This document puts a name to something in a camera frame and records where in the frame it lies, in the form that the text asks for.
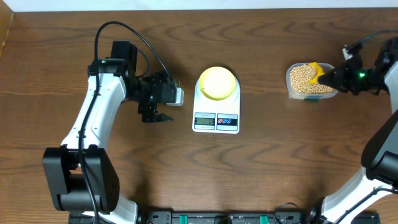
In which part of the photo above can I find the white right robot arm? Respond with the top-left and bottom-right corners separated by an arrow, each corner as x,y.
307,37 -> 397,223

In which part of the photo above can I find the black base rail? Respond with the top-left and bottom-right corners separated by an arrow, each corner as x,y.
68,202 -> 381,224

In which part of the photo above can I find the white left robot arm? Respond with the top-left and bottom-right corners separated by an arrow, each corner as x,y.
43,58 -> 184,223

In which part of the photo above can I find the yellow bowl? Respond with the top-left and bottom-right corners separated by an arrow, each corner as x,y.
198,67 -> 236,101

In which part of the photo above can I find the yellow plastic scoop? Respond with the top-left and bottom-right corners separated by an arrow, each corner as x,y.
307,62 -> 325,84

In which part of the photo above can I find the white digital kitchen scale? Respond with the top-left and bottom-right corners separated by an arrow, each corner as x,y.
192,79 -> 241,134

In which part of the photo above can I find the soybeans pile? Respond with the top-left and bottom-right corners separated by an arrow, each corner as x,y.
290,64 -> 333,94

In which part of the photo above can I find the cardboard box edge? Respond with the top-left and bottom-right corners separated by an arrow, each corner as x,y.
0,0 -> 14,55

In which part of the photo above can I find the clear plastic container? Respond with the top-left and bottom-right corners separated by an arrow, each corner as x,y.
286,63 -> 338,100

